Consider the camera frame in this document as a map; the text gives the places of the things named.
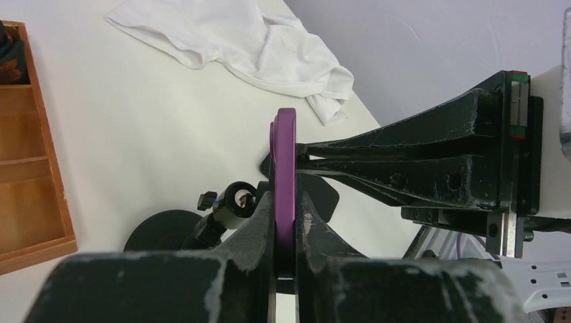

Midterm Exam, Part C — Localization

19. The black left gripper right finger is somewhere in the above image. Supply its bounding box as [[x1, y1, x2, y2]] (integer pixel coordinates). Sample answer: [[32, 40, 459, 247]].
[[295, 192, 529, 322]]

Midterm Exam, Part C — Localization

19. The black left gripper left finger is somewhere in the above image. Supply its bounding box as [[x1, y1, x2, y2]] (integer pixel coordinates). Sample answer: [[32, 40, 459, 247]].
[[26, 192, 276, 322]]

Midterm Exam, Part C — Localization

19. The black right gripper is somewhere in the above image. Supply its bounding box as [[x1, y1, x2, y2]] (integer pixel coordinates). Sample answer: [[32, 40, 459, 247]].
[[297, 71, 543, 258]]

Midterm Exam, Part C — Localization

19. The black round base phone stand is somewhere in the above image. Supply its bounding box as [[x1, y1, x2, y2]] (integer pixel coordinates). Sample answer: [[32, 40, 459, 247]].
[[123, 153, 341, 252]]

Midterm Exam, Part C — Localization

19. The purple edged black phone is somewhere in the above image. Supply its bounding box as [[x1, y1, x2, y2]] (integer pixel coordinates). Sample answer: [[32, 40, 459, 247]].
[[270, 108, 297, 278]]

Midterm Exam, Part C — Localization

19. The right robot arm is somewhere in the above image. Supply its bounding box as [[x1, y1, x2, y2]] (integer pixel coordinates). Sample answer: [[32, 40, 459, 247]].
[[298, 68, 570, 312]]

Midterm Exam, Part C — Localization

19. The orange wooden compartment tray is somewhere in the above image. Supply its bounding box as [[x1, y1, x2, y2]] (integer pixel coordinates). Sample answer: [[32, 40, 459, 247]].
[[1, 20, 78, 275]]

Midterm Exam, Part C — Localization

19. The white crumpled cloth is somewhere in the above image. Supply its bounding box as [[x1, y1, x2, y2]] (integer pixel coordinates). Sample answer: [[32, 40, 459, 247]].
[[106, 1, 354, 125]]

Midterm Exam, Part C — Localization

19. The rolled tie top right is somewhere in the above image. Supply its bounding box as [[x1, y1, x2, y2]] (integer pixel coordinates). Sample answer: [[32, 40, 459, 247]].
[[1, 22, 30, 85]]

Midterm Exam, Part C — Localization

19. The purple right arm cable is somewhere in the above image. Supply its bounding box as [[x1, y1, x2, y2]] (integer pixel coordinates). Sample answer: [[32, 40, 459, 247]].
[[455, 231, 490, 260]]

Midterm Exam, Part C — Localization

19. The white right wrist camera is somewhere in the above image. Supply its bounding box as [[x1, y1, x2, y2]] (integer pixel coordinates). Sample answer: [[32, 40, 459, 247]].
[[532, 7, 570, 219]]

